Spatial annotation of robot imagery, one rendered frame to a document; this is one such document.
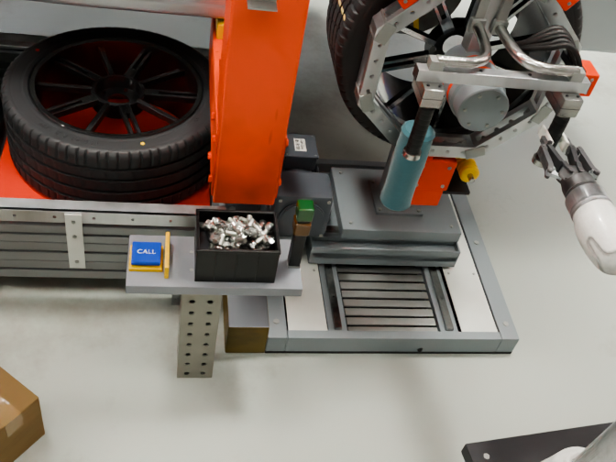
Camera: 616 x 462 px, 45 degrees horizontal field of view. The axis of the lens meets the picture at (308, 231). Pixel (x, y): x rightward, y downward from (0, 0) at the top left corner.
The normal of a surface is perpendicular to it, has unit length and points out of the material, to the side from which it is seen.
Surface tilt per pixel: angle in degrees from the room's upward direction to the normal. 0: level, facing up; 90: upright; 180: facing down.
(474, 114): 90
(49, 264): 90
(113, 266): 90
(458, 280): 0
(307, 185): 0
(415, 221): 0
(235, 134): 90
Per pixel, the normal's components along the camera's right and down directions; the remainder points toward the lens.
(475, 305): 0.16, -0.69
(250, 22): 0.11, 0.72
